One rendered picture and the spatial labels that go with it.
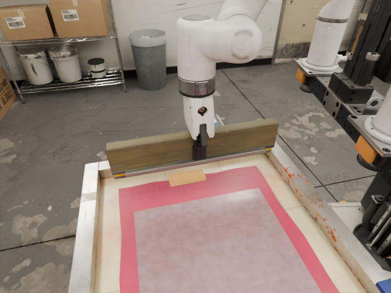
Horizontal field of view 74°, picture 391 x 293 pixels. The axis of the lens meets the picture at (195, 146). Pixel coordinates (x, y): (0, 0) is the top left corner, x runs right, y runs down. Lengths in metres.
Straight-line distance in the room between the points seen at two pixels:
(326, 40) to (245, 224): 0.68
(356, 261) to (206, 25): 0.53
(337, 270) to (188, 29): 0.55
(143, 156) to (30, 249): 1.50
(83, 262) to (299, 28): 4.43
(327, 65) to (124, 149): 0.77
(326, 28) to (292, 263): 0.74
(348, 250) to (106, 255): 0.51
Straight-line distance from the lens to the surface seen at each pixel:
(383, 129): 0.73
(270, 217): 0.69
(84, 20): 3.30
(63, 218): 2.07
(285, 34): 4.56
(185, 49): 0.48
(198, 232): 0.64
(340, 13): 1.02
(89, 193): 0.72
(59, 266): 1.85
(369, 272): 0.64
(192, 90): 0.51
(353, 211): 1.78
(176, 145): 0.59
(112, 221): 0.69
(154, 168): 0.61
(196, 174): 0.76
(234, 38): 0.47
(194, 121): 0.53
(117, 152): 0.58
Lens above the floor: 1.48
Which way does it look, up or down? 37 degrees down
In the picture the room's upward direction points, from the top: straight up
